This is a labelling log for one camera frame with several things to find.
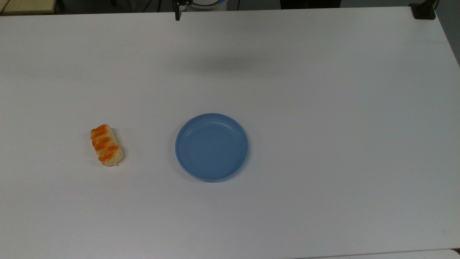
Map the black clamp camera stand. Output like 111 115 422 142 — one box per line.
409 0 440 20

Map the white adjacent table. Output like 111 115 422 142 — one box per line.
293 247 460 259

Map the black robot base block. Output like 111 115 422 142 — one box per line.
280 0 341 9

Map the blue round plastic plate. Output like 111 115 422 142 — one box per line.
175 113 249 182

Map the orange glazed bread roll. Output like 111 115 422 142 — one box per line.
90 124 124 167

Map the wooden side table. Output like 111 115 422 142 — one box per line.
0 0 59 15

